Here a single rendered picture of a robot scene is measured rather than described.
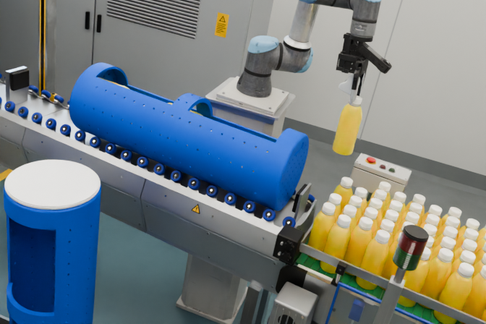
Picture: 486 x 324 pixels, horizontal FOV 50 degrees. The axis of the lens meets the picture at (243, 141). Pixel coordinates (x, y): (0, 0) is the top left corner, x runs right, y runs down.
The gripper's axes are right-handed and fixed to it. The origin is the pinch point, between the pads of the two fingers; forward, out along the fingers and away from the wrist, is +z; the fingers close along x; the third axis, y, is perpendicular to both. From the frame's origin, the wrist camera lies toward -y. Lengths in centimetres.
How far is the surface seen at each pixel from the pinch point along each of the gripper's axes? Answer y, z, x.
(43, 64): 160, 27, -22
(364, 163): -3.1, 30.4, -21.9
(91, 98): 92, 18, 19
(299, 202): 10.2, 37.5, 8.8
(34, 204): 69, 32, 68
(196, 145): 46, 24, 19
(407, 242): -29, 20, 42
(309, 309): -7, 56, 36
